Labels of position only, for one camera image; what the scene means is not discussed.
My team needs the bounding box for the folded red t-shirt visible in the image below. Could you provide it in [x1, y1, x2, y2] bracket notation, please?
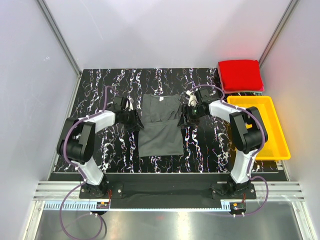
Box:
[217, 59, 264, 94]

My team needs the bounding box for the white slotted cable duct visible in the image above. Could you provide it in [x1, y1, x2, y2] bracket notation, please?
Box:
[44, 200, 231, 212]

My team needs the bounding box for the left aluminium frame post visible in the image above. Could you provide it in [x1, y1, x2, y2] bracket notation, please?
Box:
[34, 0, 83, 78]

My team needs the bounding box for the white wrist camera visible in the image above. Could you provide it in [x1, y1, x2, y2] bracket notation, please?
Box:
[126, 98, 134, 111]
[185, 90, 198, 107]

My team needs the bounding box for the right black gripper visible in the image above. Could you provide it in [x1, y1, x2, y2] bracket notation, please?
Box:
[177, 104, 206, 128]

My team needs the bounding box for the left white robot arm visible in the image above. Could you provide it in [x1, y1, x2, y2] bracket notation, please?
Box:
[56, 96, 144, 198]

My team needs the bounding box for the yellow plastic bin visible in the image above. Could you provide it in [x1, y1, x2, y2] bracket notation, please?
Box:
[227, 95, 291, 161]

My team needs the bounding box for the right aluminium frame post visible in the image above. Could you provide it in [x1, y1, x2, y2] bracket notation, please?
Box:
[258, 0, 300, 69]

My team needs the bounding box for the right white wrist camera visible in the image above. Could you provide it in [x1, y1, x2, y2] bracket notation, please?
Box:
[185, 90, 198, 107]

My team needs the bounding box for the grey t-shirt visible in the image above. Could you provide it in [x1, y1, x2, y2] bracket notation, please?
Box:
[138, 94, 184, 158]

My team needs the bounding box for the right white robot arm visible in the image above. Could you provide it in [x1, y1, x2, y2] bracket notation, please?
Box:
[178, 84, 268, 199]

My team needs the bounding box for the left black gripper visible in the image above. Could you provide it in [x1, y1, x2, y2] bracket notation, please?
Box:
[121, 108, 144, 131]

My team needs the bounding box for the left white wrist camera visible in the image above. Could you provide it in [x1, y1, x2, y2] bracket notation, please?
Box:
[126, 98, 134, 111]

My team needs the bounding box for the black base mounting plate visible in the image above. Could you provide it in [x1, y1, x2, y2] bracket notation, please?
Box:
[79, 172, 256, 210]

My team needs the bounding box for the aluminium frame post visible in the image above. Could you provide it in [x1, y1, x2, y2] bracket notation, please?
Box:
[34, 0, 83, 78]
[258, 0, 300, 69]

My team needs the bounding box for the aluminium rail profile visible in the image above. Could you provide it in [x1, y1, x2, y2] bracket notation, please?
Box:
[34, 181, 304, 202]

